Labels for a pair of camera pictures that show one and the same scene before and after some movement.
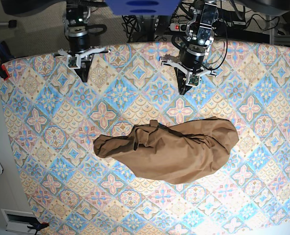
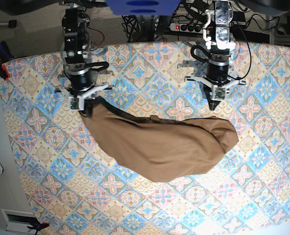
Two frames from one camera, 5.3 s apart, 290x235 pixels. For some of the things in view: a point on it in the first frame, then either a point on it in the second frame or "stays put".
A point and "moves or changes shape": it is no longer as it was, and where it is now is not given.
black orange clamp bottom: x=36 y=224 stays put
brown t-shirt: x=183 y=152 moves or changes shape
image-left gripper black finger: x=85 y=62 -> x=88 y=106
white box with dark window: x=18 y=221 stays put
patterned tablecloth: x=54 y=116 stays put
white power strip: x=178 y=27 stays put
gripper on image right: x=191 y=62 -> x=217 y=79
